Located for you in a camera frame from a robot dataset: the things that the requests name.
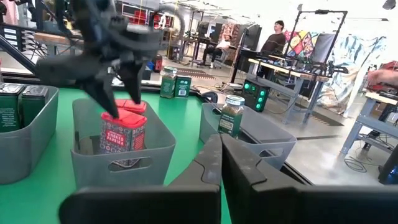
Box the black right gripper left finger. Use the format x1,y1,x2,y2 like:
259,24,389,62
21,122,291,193
58,133,223,224

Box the colourful artwork panel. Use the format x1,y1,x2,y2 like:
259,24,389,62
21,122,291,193
283,30,318,58

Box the black and blue object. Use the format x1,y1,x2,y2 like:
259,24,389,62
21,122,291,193
377,154,398,185

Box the wooden top workbench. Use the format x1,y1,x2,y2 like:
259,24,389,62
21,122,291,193
248,57,330,125

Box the translucent grey plastic bin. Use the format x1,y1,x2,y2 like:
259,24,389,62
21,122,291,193
0,83,60,185
198,102,298,170
70,98,177,189

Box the green table mat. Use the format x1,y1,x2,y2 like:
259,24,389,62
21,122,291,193
0,86,233,224

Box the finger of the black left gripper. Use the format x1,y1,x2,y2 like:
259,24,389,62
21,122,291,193
116,60,147,106
78,74,121,119

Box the grey metal table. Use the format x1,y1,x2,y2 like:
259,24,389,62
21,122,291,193
340,91,398,156

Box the computer tower green lights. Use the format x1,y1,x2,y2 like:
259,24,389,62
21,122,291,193
241,79,270,113

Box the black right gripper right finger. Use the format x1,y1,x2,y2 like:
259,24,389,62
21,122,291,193
221,133,398,224

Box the black diagonal rig strut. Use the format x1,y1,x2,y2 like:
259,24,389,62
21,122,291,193
0,32,38,74

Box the pink cloth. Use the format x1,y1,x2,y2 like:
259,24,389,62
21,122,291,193
2,0,19,26

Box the striped floor mat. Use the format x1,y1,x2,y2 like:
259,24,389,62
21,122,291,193
298,107,345,127
177,68,217,80

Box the brown patterned panel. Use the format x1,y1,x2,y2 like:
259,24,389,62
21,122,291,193
219,23,240,62

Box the black floor cables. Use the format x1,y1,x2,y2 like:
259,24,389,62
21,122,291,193
343,155,369,174

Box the red lidded paprika tin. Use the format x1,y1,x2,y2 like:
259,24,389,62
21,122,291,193
98,108,148,169
115,98,147,116

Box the black office desk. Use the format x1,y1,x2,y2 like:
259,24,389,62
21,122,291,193
183,35,215,65

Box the black monitor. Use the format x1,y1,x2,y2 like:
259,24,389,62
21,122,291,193
241,24,262,52

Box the black tube frame stand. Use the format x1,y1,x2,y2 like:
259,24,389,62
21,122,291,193
284,9,349,68

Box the red storage bins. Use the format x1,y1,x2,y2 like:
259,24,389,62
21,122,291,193
381,60,398,72

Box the person's hand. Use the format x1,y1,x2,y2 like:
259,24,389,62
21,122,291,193
366,68,398,90

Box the red and blue box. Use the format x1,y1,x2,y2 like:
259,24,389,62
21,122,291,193
146,55,164,73

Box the glass spice jar green label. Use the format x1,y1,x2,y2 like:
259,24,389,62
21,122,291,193
217,95,246,138
159,66,178,100

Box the black equipment on workbench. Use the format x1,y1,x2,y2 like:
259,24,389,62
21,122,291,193
298,60,349,77

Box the red shelving unit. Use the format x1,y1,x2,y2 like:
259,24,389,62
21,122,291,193
123,2,175,29

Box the black table clamp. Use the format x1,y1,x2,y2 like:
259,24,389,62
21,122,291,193
201,91,219,104

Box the grey flat panel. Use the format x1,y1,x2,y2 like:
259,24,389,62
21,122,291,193
310,33,336,65

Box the person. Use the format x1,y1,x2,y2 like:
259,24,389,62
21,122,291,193
201,32,233,69
260,20,287,54

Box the blue white patterned drape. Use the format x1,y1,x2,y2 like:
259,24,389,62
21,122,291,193
313,35,388,119

